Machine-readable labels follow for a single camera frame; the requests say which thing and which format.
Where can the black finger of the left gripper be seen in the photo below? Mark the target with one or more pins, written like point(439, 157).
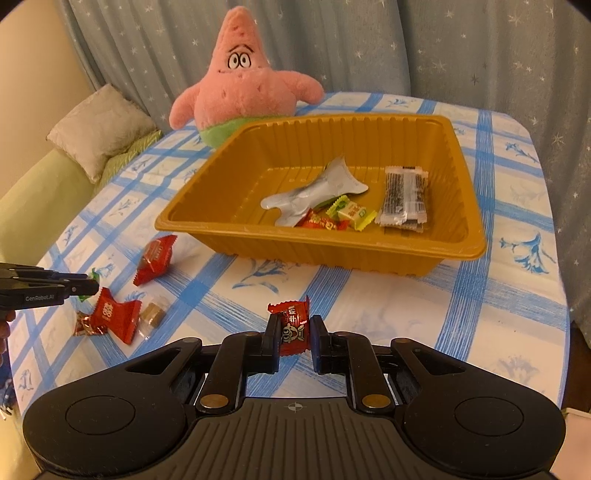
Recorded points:
point(27, 272)
point(70, 288)

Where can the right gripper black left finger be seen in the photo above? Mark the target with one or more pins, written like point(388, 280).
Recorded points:
point(239, 356)

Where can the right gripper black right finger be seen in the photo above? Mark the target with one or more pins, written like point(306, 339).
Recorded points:
point(350, 355)

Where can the dark red foil candy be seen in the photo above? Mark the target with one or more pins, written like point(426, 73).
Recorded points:
point(84, 326)

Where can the red pirate candy packet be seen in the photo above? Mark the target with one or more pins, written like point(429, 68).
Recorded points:
point(294, 328)

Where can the red double happiness candy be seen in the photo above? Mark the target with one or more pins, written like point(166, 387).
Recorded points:
point(120, 318)

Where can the brown candy clear wrapper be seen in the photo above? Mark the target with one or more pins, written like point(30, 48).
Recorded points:
point(152, 315)

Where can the large red snack packet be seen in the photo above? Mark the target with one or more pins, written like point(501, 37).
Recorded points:
point(154, 260)

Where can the green sofa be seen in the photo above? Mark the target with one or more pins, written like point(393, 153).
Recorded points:
point(39, 207)

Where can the yellow green candy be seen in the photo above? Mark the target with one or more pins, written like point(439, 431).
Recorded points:
point(357, 216)

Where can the red orange candy in tray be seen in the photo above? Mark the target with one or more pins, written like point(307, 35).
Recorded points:
point(317, 219)

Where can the green zigzag cushion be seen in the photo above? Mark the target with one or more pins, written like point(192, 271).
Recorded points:
point(116, 163)

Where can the black sesame bar packet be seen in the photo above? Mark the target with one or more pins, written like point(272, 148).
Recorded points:
point(404, 205)

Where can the orange plastic tray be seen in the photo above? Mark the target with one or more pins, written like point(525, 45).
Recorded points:
point(220, 204)

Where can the silver foil wrapper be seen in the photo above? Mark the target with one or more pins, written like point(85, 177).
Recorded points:
point(334, 181)

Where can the beige cushion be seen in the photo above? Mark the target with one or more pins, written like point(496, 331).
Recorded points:
point(98, 128)

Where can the pink starfish plush toy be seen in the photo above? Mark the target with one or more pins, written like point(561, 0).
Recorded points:
point(239, 86)

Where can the grey star curtain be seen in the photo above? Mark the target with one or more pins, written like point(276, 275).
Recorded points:
point(529, 59)

